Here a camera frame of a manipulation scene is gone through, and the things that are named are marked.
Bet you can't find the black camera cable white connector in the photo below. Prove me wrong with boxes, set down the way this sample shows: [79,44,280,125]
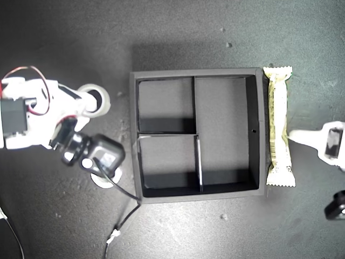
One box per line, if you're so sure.
[93,158,141,246]

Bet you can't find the white tape roll green core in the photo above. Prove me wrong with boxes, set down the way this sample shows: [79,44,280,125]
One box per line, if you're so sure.
[90,167,122,189]

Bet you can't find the black tray with wells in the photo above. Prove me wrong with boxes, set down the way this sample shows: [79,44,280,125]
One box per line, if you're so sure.
[129,67,266,205]

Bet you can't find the thin black and white cable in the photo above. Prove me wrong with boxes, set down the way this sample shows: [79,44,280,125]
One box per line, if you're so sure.
[0,207,25,259]

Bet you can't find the large white tape roll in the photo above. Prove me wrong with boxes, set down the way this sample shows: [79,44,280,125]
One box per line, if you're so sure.
[78,84,111,118]

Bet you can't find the snack bar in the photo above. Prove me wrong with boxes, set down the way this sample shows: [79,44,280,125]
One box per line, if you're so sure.
[263,65,296,188]

